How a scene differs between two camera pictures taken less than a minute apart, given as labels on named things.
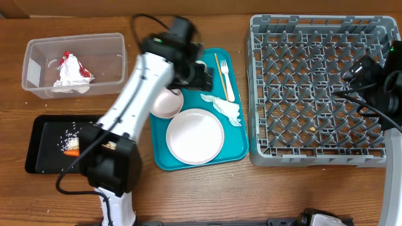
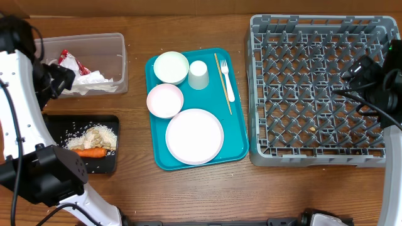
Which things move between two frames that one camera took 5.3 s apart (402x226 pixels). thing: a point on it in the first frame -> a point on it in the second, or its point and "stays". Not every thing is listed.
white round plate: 195,136 stays
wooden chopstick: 222,76 stays
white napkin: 230,110 -> 94,80
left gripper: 201,80 -> 64,77
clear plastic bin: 75,65 stays
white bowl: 167,103 stays
